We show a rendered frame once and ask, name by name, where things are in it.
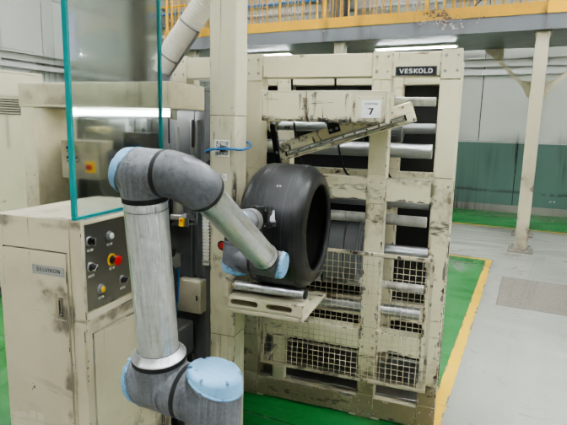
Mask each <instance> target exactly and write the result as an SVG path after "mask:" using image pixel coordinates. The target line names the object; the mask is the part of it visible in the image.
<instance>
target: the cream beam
mask: <svg viewBox="0 0 567 425"><path fill-rule="evenodd" d="M394 96H395V94H393V93H391V92H389V91H387V90H263V91H262V121H284V122H337V123H355V124H389V123H390V121H391V108H392V107H393V106H394ZM361 100H381V118H361Z"/></svg>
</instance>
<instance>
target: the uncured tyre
mask: <svg viewBox="0 0 567 425"><path fill-rule="evenodd" d="M301 165H303V164H279V163H272V164H266V165H264V166H262V167H261V168H260V169H259V170H258V171H257V172H256V173H255V174H254V175H253V176H252V177H251V179H250V180H249V182H248V184H247V186H246V188H245V191H244V194H243V197H242V199H241V203H240V209H247V208H249V207H250V206H255V205H258V206H260V207H261V206H263V207H273V210H274V212H275V221H276V227H271V228H269V229H265V228H263V229H262V234H263V235H264V236H265V238H266V239H267V240H268V241H269V242H270V244H271V245H273V246H274V247H275V248H276V249H277V250H278V251H284V252H287V253H288V255H289V267H288V270H287V272H286V275H285V276H284V277H283V278H281V279H279V278H274V277H266V276H262V275H257V274H252V273H249V275H250V276H251V278H252V279H253V280H255V281H257V282H259V283H266V284H272V285H279V286H285V287H291V288H305V287H307V286H308V285H309V284H311V283H312V282H313V281H315V280H316V279H317V277H318V276H319V274H320V272H321V269H322V267H323V264H324V261H325V258H326V254H327V247H328V242H329V236H330V228H331V197H330V191H329V186H328V184H327V180H326V178H325V176H324V175H323V174H322V173H321V172H320V171H319V170H318V168H316V167H314V166H311V165H309V167H308V168H307V167H305V166H301ZM307 165H308V164H307ZM276 184H283V186H282V188H275V186H276Z"/></svg>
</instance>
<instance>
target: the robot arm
mask: <svg viewBox="0 0 567 425"><path fill-rule="evenodd" d="M108 178H109V182H110V184H111V186H112V187H113V189H114V190H116V191H118V192H120V193H121V204H122V205H123V213H124V222H125V230H126V238H127V254H128V262H129V271H130V279H131V288H132V303H133V312H134V320H135V328H136V337H137V345H138V347H137V348H136V349H135V350H134V351H133V352H132V355H131V356H130V358H129V359H128V360H127V364H125V365H124V367H123V370H122V373H121V388H122V393H123V395H124V396H125V397H126V398H127V399H128V400H129V401H130V402H132V403H134V404H135V405H137V406H140V407H144V408H147V409H149V410H152V411H154V412H158V413H161V414H164V415H166V416H168V417H173V418H175V419H178V420H180V421H183V422H184V423H185V425H240V422H241V405H242V392H243V384H242V374H241V371H240V369H239V368H238V366H237V365H236V364H234V363H232V362H231V361H228V360H227V359H224V358H216V357H205V359H203V358H198V359H196V360H194V361H192V362H191V363H190V362H188V361H187V360H186V347H185V346H184V344H182V343H181V342H179V341H178V330H177V319H176V297H175V286H174V274H173V263H172V252H171V240H170V219H169V207H168V201H169V199H171V200H173V201H175V202H179V203H180V204H181V205H183V206H185V207H186V208H187V209H188V210H189V211H191V212H194V213H201V214H202V215H203V216H204V217H205V218H206V219H207V220H208V221H209V222H210V223H211V224H212V225H213V226H214V227H215V228H216V229H217V230H218V231H219V232H220V233H221V234H222V235H223V236H224V248H223V258H222V270H223V271H224V272H226V273H228V274H230V275H236V276H245V275H246V274H247V273H252V274H257V275H262V276H266V277H274V278H279V279H281V278H283V277H284V276H285V275H286V272H287V270H288V267H289V255H288V253H287V252H284V251H278V250H277V249H276V248H275V247H274V246H273V245H271V244H270V242H269V241H268V240H267V239H266V238H265V236H264V235H263V234H262V229H263V228H265V229H269V228H271V227H276V221H275V212H274V210H273V207H271V208H272V209H271V211H270V207H263V206H261V207H260V206H258V205H255V206H250V207H249V208H247V209H240V208H239V207H238V205H237V204H236V203H235V202H234V201H233V199H232V198H231V197H230V196H229V195H228V193H227V192H226V191H225V190H224V181H223V179H222V177H221V176H220V175H219V174H218V172H217V171H215V170H214V169H213V168H212V167H210V166H209V165H207V164H205V163H204V162H203V161H201V160H199V159H196V158H194V157H192V156H191V155H189V154H186V153H182V152H178V151H175V150H170V149H167V150H165V149H157V148H143V147H135V148H134V147H128V148H123V149H122V150H120V151H119V152H117V153H116V155H115V157H114V158H113V159H112V161H111V163H110V166H109V170H108ZM271 213H272V216H271Z"/></svg>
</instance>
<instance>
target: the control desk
mask: <svg viewBox="0 0 567 425"><path fill-rule="evenodd" d="M0 278H1V289H2V301H3V323H4V335H5V346H6V357H7V369H8V390H9V402H10V413H11V425H171V417H168V416H166V415H164V414H161V413H158V412H154V411H152V410H149V409H147V408H144V407H140V406H137V405H135V404H134V403H132V402H130V401H129V400H128V399H127V398H126V397H125V396H124V395H123V393H122V388H121V376H122V370H123V367H124V365H125V364H127V360H128V359H129V358H130V356H131V355H132V352H133V351H134V350H135V349H136V348H137V347H138V345H137V337H136V328H135V320H134V312H133V303H132V288H131V279H130V271H129V262H128V254H127V238H126V230H125V222H124V213H123V210H121V211H117V212H110V213H107V214H102V215H99V216H95V217H91V218H84V219H80V220H77V221H74V220H72V217H71V201H65V202H56V203H51V204H46V205H40V206H36V207H27V208H21V209H16V210H12V211H6V212H0Z"/></svg>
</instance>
